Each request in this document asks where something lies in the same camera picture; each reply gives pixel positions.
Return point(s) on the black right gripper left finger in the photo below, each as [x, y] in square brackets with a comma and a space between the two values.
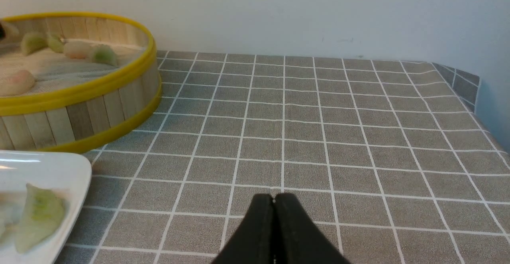
[251, 241]

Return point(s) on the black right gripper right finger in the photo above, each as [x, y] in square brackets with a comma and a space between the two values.
[299, 240]

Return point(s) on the pink dumpling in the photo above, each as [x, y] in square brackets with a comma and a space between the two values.
[16, 83]
[78, 50]

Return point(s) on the white square plate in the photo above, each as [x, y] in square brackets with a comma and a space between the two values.
[68, 175]

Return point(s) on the green dumpling on plate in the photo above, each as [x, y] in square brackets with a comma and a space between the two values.
[42, 215]

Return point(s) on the grey checked tablecloth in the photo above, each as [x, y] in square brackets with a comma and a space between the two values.
[387, 158]

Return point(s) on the yellow rimmed bamboo steamer basket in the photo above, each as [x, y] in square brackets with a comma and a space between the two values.
[88, 115]

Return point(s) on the green dumpling in steamer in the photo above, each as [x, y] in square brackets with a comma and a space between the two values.
[32, 42]
[103, 54]
[55, 43]

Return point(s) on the white steamer liner cloth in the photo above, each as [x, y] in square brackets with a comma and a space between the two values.
[55, 71]

